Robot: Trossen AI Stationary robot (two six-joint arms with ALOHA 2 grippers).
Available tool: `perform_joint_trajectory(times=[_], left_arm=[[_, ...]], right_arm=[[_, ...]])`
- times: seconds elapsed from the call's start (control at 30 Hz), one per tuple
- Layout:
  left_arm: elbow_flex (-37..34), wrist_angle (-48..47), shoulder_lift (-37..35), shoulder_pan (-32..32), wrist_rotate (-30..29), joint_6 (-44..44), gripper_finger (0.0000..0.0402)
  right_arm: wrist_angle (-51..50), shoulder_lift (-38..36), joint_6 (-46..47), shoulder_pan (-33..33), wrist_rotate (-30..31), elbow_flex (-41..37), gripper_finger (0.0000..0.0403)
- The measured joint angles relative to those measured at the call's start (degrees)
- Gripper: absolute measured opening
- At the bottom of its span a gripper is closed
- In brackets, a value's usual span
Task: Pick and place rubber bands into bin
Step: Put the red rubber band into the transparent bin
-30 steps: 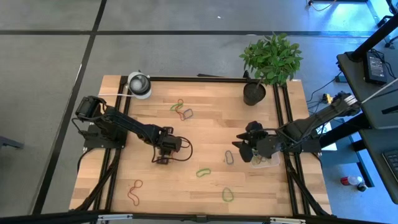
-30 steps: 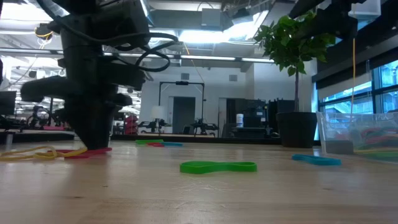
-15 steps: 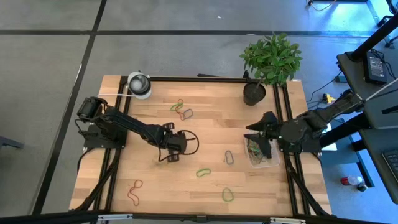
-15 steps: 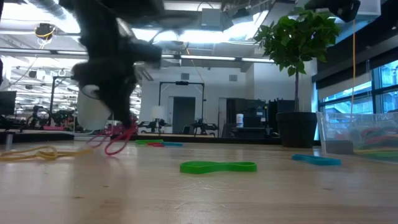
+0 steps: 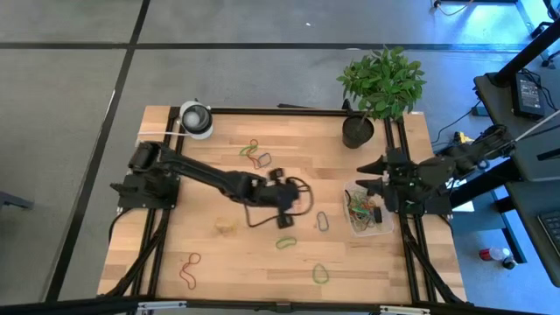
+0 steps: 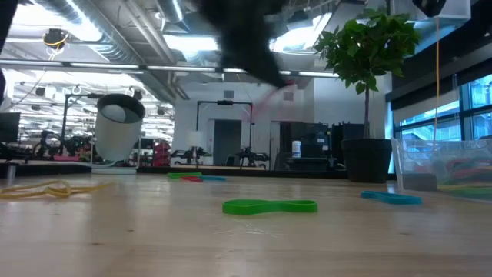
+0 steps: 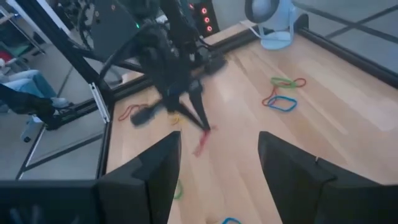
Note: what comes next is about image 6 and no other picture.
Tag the blue rubber band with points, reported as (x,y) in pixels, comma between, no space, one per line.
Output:
(390,198)
(213,178)

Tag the black background robot arm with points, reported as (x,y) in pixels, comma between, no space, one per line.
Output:
(251,157)
(57,144)
(190,154)

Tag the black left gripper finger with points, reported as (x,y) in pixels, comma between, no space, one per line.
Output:
(265,71)

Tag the red stacked items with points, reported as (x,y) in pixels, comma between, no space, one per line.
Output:
(162,152)

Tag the yellow rubber band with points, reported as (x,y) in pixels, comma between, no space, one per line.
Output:
(57,190)
(465,186)

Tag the black plant pot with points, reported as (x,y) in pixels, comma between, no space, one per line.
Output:
(365,159)

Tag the white ball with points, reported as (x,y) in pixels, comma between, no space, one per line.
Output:
(113,113)

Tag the black cabinet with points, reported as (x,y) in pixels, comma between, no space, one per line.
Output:
(307,142)

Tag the white container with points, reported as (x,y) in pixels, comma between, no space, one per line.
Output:
(296,149)

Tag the white tilted cup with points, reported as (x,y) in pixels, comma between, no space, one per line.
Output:
(115,138)

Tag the grey door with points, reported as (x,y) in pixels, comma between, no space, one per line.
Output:
(227,142)

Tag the white lamp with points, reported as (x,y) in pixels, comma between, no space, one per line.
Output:
(195,138)

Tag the clear plastic bin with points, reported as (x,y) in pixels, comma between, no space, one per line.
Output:
(407,161)

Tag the green leafy plant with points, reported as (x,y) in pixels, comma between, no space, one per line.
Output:
(369,46)

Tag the black monitor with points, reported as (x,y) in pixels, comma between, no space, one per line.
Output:
(9,127)

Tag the black background gantry frame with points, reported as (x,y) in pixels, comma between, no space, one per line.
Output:
(225,102)

